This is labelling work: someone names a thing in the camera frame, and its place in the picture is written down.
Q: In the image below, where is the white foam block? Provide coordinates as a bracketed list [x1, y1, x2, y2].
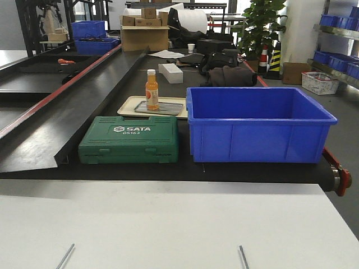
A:
[158, 63, 183, 84]

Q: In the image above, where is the white paper cup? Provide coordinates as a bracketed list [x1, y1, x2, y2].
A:
[187, 43, 195, 54]

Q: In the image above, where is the large cardboard box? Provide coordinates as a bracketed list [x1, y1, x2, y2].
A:
[120, 26, 169, 52]

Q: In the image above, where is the orange juice bottle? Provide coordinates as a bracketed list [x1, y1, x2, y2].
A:
[145, 69, 159, 110]

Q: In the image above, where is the green potted plant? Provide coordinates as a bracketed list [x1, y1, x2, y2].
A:
[238, 0, 287, 60]

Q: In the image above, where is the red white traffic cone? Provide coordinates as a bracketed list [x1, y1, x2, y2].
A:
[257, 44, 268, 75]

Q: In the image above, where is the white table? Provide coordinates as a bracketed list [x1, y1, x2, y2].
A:
[1, 179, 358, 268]

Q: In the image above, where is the small grey metal tray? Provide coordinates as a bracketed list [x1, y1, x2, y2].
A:
[134, 101, 183, 116]

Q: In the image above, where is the brown cardboard box on floor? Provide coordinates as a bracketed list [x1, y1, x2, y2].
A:
[282, 62, 311, 85]

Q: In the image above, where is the blue bin far left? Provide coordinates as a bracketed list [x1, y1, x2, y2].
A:
[75, 38, 119, 55]

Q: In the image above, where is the green SATA tool case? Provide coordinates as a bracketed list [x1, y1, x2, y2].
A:
[78, 116, 179, 164]

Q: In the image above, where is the red conveyor end bracket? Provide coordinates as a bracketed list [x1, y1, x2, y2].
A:
[322, 147, 352, 197]

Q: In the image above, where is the beige plastic tray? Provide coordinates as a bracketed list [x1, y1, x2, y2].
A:
[117, 96, 188, 119]

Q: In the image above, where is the black yellow traffic cone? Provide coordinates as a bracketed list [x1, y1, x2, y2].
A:
[263, 41, 282, 80]

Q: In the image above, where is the large blue plastic bin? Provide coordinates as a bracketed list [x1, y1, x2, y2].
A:
[186, 87, 337, 163]

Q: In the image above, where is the steel storage shelf rack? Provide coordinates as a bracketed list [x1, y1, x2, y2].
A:
[307, 1, 358, 89]

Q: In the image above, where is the dark folded cloth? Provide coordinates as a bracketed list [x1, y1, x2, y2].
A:
[200, 66, 257, 87]

